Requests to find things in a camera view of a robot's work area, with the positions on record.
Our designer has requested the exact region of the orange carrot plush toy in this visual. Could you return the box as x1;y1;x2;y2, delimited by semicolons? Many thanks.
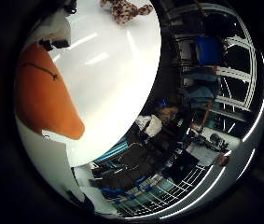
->
14;42;86;141

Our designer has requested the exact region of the spotted leopard plush toy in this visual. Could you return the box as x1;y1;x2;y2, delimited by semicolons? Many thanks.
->
100;0;155;25

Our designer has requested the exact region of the seated person with brown hair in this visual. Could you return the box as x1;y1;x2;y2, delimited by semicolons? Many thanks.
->
93;104;195;190

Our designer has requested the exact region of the blue chair by the shelves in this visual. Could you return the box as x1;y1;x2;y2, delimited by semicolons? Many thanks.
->
196;35;223;67

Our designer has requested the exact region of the blue jacket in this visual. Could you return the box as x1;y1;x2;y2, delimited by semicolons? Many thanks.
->
181;85;216;110

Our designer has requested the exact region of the black open laptop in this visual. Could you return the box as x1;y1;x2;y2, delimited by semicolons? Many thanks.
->
163;150;201;185

